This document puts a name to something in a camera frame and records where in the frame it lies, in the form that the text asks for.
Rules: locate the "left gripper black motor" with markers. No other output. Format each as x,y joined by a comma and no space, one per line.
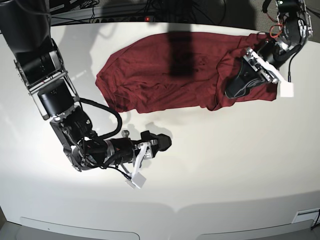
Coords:
250,74

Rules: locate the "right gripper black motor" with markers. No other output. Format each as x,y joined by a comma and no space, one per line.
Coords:
120,150

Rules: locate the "dark red long-sleeve shirt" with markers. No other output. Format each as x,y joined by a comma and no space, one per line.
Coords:
177,70

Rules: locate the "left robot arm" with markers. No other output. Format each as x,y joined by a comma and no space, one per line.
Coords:
295,27

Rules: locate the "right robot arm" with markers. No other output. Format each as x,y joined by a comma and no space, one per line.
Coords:
26,28

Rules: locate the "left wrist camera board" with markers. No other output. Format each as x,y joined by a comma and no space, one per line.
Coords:
286,89

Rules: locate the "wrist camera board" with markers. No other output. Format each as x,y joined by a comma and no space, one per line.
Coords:
136,181
286,89

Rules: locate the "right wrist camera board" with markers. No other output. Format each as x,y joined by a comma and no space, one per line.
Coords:
136,181

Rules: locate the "black power strip red switch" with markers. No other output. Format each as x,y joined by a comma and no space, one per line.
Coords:
135,18

